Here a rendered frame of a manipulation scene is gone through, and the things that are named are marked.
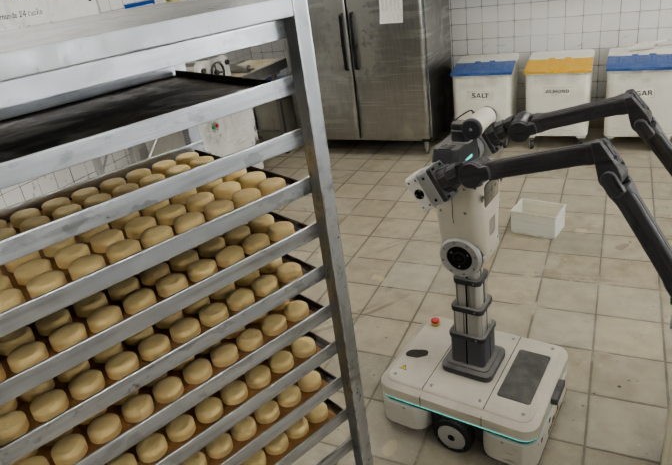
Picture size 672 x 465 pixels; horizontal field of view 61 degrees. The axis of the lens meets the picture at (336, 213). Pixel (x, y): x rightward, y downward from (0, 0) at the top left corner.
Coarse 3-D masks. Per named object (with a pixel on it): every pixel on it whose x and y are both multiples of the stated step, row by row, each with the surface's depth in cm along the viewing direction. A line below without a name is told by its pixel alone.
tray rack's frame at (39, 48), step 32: (192, 0) 113; (224, 0) 99; (256, 0) 87; (288, 0) 86; (0, 32) 100; (32, 32) 88; (64, 32) 79; (96, 32) 71; (128, 32) 72; (160, 32) 74; (192, 32) 77; (0, 64) 63; (32, 64) 65; (64, 64) 67
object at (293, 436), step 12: (324, 408) 125; (300, 420) 123; (312, 420) 124; (324, 420) 125; (288, 432) 121; (300, 432) 120; (312, 432) 122; (276, 444) 118; (288, 444) 120; (252, 456) 116; (264, 456) 116; (276, 456) 117
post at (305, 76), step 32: (288, 32) 90; (320, 96) 95; (320, 128) 96; (320, 160) 98; (320, 192) 100; (320, 224) 104; (352, 320) 114; (352, 352) 116; (352, 384) 118; (352, 416) 123
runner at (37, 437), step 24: (288, 288) 104; (240, 312) 98; (264, 312) 101; (216, 336) 95; (168, 360) 90; (120, 384) 85; (144, 384) 88; (72, 408) 81; (96, 408) 84; (48, 432) 80; (0, 456) 76
